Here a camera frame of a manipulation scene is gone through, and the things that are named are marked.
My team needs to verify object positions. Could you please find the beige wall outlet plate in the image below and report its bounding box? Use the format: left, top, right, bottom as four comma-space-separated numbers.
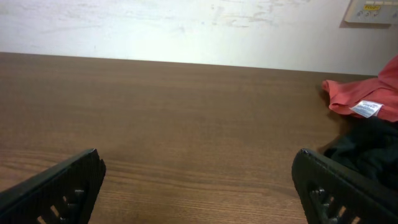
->
344, 0, 397, 25

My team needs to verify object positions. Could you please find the black garment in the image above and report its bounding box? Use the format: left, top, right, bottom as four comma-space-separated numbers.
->
324, 117, 397, 190

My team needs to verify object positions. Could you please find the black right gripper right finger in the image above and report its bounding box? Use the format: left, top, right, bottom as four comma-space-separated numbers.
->
292, 149, 397, 224

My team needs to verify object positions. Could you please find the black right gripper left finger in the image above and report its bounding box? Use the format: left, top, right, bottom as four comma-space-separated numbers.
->
1, 149, 106, 223

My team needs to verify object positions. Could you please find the red printed t-shirt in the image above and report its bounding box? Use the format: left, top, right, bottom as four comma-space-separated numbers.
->
322, 57, 397, 122

